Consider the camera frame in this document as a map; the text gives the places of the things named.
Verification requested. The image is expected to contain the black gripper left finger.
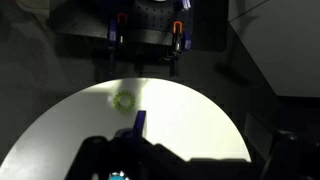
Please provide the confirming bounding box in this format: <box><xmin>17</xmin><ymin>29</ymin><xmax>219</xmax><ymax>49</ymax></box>
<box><xmin>64</xmin><ymin>131</ymin><xmax>188</xmax><ymax>180</ymax></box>

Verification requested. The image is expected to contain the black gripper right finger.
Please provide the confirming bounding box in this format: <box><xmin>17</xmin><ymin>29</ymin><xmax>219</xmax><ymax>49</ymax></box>
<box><xmin>262</xmin><ymin>130</ymin><xmax>320</xmax><ymax>180</ymax></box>

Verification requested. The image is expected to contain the purple plastic tab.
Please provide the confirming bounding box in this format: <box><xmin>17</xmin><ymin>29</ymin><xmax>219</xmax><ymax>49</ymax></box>
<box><xmin>120</xmin><ymin>109</ymin><xmax>148</xmax><ymax>138</ymax></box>

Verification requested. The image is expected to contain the pale backdrop panel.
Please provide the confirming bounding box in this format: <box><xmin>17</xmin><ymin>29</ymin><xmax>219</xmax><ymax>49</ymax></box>
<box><xmin>228</xmin><ymin>0</ymin><xmax>320</xmax><ymax>98</ymax></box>

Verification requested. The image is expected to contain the blue toothed ring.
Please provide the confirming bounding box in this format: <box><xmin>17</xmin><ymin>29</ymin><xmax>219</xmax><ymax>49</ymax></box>
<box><xmin>108</xmin><ymin>170</ymin><xmax>131</xmax><ymax>180</ymax></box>

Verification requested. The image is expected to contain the green toothed ring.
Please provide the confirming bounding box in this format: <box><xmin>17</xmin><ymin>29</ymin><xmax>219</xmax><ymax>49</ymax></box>
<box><xmin>112</xmin><ymin>90</ymin><xmax>136</xmax><ymax>113</ymax></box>

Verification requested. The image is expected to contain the purple handled clamp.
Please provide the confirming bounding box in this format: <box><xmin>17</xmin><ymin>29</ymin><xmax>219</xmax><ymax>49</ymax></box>
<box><xmin>179</xmin><ymin>0</ymin><xmax>193</xmax><ymax>11</ymax></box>

